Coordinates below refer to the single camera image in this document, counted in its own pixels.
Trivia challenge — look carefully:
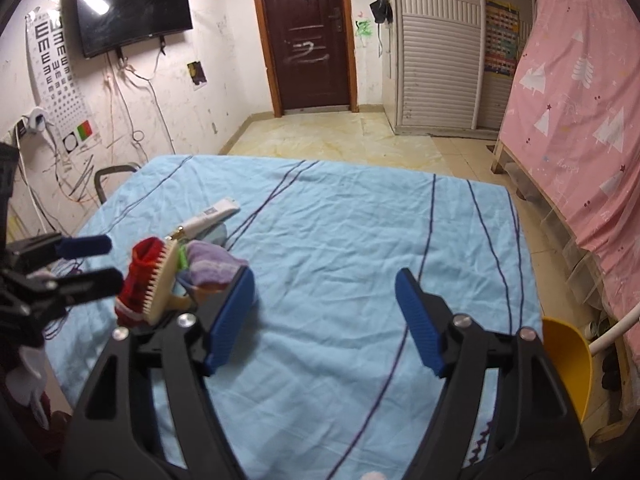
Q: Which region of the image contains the white adapter cable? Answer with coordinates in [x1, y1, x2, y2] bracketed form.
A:
[12, 125, 67, 237]

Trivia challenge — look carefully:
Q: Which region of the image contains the person's left hand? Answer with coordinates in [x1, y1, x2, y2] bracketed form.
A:
[7, 344, 53, 430]

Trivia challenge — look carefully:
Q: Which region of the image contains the pink tree-print curtain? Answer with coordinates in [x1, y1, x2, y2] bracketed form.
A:
[500, 0, 640, 307]

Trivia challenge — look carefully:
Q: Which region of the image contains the light blue bedsheet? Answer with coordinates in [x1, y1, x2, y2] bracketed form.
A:
[47, 154, 544, 480]

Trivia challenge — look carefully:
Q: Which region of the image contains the wooden scrubbing brush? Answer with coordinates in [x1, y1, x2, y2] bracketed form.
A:
[142, 237, 194, 327]

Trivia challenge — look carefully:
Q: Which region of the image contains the white squeeze tube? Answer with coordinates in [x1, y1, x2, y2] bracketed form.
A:
[181, 198, 241, 239]

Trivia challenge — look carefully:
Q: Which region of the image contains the purple cloth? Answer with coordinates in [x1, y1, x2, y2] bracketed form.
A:
[182, 240, 250, 294]

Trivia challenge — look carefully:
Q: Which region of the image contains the white louvered wardrobe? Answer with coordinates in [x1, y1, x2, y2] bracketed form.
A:
[382, 0, 536, 137]

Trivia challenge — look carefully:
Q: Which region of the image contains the white power adapter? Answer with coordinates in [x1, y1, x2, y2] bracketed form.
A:
[25, 107, 49, 134]

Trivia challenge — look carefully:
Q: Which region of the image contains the dark brown door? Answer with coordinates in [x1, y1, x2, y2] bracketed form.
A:
[249, 0, 359, 117]

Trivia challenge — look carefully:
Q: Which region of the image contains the red knitted sock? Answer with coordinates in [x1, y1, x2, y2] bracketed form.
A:
[116, 239, 169, 329]

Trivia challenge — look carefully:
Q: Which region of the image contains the yellow plastic chair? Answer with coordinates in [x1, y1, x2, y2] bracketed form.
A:
[541, 316, 594, 424]

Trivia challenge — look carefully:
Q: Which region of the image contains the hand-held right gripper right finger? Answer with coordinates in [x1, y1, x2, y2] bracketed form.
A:
[395, 267, 589, 480]

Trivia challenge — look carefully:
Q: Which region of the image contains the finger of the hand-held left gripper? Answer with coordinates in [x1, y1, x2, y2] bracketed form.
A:
[29, 267, 125, 311]
[52, 234, 114, 260]

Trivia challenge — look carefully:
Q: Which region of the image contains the grey chair backrest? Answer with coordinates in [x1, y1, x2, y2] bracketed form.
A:
[95, 164, 139, 205]

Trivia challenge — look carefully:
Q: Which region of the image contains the colourful grid wall poster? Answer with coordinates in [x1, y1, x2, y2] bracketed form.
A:
[484, 0, 520, 77]

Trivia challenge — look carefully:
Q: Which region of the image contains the white television cable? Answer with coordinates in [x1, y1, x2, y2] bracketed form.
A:
[102, 54, 177, 156]

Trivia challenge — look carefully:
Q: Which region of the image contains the white eye chart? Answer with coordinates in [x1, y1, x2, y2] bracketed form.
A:
[26, 7, 96, 156]

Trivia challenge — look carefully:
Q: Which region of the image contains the wooden bunk bed frame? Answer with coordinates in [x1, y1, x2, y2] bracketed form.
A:
[491, 125, 640, 443]

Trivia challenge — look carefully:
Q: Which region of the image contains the black wall television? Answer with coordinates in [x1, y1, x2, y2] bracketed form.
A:
[75, 0, 194, 59]

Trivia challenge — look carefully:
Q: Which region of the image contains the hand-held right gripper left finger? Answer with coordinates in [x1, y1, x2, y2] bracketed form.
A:
[60, 265, 256, 480]

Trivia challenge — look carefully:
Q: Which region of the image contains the white metal pipe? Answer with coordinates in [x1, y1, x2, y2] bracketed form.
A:
[589, 302, 640, 357]

